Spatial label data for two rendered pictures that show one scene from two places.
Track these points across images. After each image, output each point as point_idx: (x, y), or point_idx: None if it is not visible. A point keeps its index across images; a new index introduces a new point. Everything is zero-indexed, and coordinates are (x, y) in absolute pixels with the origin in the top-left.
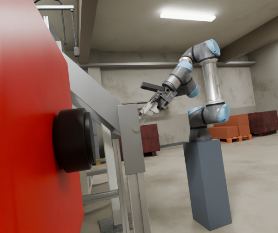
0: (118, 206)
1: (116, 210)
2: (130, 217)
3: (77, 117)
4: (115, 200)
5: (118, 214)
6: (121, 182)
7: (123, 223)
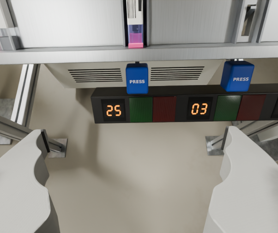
0: (276, 132)
1: (271, 129)
2: (275, 157)
3: None
4: None
5: (268, 133)
6: (254, 124)
7: (220, 137)
